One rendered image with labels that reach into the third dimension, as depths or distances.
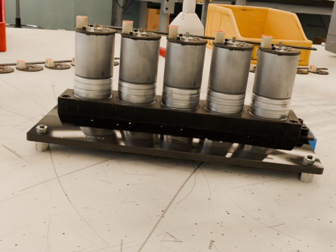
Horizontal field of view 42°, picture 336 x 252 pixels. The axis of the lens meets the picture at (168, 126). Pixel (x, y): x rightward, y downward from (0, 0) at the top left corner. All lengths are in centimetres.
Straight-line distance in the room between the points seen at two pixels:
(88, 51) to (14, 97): 10
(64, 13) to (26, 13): 36
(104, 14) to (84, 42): 440
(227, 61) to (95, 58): 8
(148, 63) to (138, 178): 7
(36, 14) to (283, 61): 442
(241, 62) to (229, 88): 2
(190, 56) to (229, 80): 3
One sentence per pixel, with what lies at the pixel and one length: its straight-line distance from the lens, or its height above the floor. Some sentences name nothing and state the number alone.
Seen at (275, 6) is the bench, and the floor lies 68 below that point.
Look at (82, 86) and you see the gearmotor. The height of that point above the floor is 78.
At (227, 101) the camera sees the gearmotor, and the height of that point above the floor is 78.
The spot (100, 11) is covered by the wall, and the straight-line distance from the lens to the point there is 466.
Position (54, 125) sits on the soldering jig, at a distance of 26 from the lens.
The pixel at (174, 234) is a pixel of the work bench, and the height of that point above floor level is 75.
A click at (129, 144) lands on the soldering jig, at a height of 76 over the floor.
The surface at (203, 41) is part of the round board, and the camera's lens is 26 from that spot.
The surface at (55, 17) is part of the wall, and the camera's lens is 464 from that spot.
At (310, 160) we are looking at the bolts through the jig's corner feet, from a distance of 24.
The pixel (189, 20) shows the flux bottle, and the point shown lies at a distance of 42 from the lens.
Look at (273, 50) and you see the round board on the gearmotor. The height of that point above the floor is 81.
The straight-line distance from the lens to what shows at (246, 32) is 67.
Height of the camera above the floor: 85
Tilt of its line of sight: 20 degrees down
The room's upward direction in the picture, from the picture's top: 6 degrees clockwise
